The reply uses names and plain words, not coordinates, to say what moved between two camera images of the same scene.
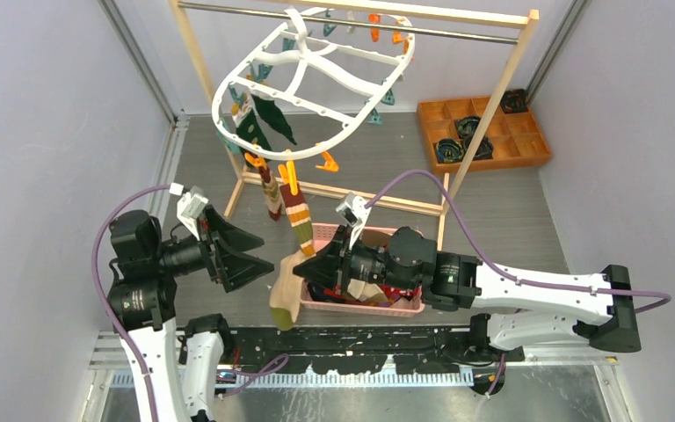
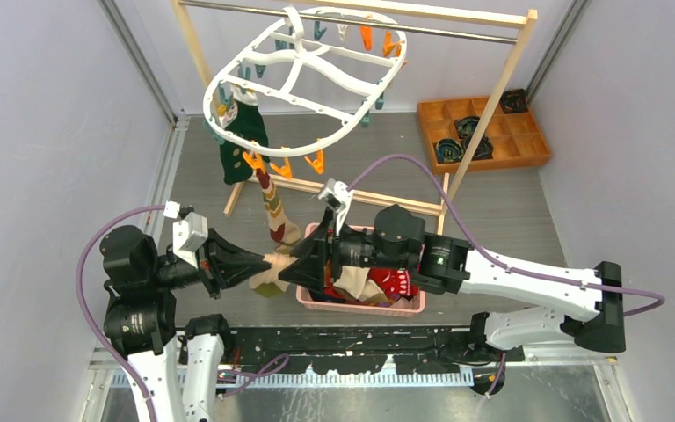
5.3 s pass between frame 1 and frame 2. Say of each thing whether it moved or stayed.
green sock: moved
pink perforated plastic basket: stayed
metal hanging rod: stayed
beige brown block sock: stayed
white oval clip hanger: stayed
